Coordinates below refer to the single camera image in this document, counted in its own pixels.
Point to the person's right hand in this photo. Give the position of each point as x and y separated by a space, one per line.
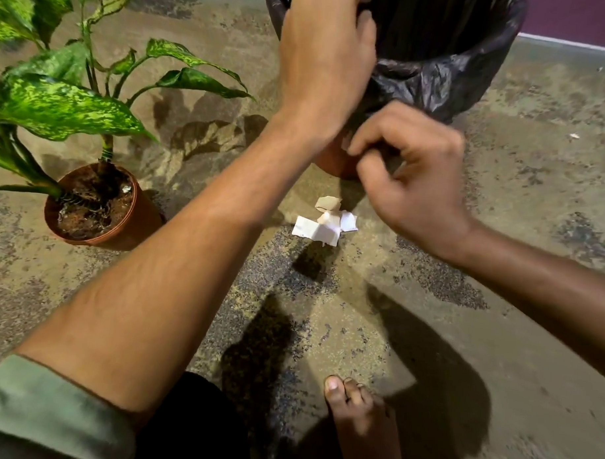
422 191

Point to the person's left hand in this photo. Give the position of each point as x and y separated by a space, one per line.
318 64

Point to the person's left thumb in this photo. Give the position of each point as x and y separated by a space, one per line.
367 38

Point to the person's right thumb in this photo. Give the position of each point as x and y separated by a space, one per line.
373 177

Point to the black plastic trash bag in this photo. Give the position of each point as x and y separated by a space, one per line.
437 53

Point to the person's left forearm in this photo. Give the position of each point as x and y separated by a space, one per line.
182 262

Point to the person's right forearm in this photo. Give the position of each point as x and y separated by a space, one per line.
543 294

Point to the brown trash bin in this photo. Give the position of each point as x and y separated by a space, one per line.
334 161

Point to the small white paper scrap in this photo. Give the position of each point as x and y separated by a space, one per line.
348 221

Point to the beige crumpled paper scrap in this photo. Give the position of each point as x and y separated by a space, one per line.
327 204

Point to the large white paper scrap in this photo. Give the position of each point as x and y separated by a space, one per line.
315 231

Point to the terracotta plastic plant pot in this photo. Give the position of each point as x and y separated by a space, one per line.
129 221

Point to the person's bare foot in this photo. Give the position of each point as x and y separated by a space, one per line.
360 427

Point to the dark trousers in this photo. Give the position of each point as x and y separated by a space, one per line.
196 426

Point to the green variegated leafy plant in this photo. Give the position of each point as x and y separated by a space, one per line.
49 94

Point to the grey-green shirt sleeve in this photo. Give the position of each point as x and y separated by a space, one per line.
43 416

